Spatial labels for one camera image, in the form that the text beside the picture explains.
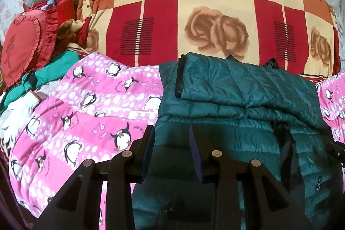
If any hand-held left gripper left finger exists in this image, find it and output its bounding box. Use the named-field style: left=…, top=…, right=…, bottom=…
left=32, top=125, right=157, bottom=230

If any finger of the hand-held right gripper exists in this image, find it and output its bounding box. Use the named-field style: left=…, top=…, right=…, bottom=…
left=330, top=141, right=345, bottom=164

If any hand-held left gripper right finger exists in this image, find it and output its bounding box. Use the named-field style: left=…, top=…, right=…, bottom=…
left=189, top=125, right=313, bottom=230

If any green puffer jacket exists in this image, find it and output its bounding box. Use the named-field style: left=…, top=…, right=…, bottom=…
left=154, top=52, right=345, bottom=230

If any pink penguin print blanket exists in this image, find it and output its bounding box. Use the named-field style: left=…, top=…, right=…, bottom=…
left=8, top=53, right=345, bottom=230

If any teal garment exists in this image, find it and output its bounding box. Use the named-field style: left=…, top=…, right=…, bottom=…
left=0, top=51, right=81, bottom=112

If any white knit glove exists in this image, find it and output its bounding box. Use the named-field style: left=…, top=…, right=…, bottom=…
left=0, top=92, right=41, bottom=141

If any tan cloth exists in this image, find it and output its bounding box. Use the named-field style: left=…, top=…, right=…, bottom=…
left=58, top=18, right=84, bottom=42

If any checkered rose print quilt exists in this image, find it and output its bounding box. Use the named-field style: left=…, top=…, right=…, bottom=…
left=77, top=0, right=341, bottom=82

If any red frilled round cushion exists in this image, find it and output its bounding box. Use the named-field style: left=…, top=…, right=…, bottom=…
left=1, top=10, right=58, bottom=88

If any red cloth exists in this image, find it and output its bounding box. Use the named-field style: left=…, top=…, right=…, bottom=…
left=54, top=0, right=89, bottom=50

